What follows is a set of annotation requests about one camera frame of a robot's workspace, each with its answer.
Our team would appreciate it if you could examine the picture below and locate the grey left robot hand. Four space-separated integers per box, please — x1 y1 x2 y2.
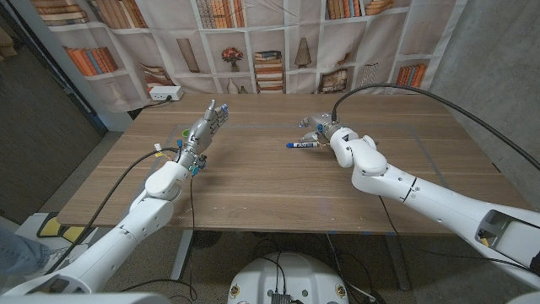
176 100 230 166

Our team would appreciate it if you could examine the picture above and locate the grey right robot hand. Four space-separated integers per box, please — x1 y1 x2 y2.
298 111 345 144

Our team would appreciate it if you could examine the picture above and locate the white power strip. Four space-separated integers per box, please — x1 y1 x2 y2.
148 85 185 102

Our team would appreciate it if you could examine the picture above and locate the printed bookshelf backdrop cloth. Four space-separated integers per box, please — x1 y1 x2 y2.
29 0 468 113

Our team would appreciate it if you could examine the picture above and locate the black round ribbed object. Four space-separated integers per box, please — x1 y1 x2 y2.
192 231 223 250

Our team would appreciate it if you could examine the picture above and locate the grey metal table leg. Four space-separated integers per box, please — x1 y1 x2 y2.
386 234 411 292
170 230 195 283

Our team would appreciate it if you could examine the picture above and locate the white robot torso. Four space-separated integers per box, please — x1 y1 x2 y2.
226 252 350 304

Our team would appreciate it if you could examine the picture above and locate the yellow black foot pedal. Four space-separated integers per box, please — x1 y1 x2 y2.
36 210 88 244

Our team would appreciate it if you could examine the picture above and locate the grey white sneaker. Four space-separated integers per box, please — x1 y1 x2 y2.
41 244 89 265

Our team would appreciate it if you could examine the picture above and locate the person leg in blue jeans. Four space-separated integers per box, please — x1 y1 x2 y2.
0 227 51 278

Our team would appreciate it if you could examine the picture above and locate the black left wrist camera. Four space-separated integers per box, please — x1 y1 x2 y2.
192 154 208 176

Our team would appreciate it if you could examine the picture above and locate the black power strip cable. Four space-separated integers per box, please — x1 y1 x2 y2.
126 95 173 119

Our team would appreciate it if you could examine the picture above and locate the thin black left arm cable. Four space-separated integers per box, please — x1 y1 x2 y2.
120 171 199 302

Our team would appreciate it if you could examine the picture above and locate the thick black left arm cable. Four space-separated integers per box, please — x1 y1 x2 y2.
44 146 181 276

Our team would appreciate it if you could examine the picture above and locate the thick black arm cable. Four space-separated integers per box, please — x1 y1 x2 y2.
44 146 181 276
331 83 540 172

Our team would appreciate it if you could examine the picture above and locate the black floor cable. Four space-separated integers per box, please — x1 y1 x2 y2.
324 233 345 304

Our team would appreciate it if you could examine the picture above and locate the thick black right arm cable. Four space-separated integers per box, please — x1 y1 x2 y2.
331 83 540 172

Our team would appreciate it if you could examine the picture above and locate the black torso cable loop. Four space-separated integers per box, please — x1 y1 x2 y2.
251 238 289 295

